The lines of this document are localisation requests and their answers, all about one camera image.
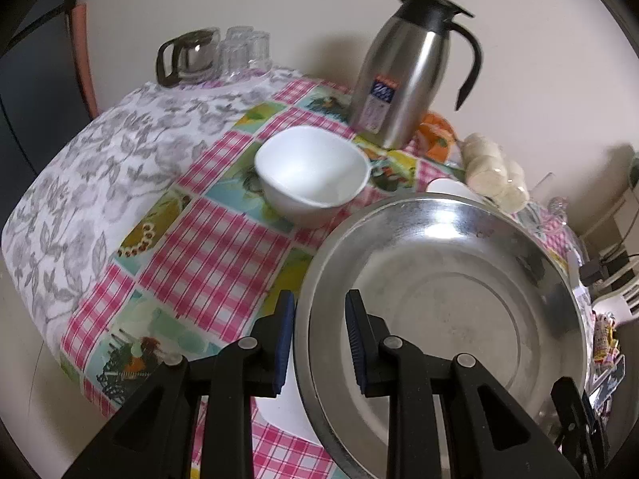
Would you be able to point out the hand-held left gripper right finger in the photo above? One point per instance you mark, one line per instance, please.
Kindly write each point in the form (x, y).
(355, 344)

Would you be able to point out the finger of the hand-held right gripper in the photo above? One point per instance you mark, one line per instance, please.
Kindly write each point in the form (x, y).
(574, 409)

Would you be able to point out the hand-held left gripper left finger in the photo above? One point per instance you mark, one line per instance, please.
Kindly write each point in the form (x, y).
(282, 344)

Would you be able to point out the large steel plate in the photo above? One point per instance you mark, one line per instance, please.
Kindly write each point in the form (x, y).
(449, 284)

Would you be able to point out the white bowl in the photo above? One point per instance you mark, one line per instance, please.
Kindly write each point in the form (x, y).
(309, 169)

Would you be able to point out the pink checked tablecloth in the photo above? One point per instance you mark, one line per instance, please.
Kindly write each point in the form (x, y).
(209, 239)

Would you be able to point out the black power adapter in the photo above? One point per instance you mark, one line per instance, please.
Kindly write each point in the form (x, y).
(591, 272)

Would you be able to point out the white paper cup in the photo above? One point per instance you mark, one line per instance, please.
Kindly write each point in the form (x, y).
(452, 188)

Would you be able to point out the clear glass mug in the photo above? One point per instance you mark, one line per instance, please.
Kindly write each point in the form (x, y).
(555, 204)

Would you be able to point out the orange snack packet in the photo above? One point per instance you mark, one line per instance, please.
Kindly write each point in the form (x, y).
(434, 139)

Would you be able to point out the bag of steamed buns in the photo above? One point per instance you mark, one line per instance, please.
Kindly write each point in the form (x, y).
(486, 164)

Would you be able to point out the grey floral cloth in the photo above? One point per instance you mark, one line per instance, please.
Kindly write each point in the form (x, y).
(100, 169)

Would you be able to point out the stainless steel thermos jug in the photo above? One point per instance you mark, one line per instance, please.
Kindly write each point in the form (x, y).
(404, 75)

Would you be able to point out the glass coffee pot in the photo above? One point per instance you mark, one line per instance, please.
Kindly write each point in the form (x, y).
(197, 60)

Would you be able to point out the dark furniture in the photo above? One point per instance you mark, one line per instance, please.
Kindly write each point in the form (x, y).
(30, 90)

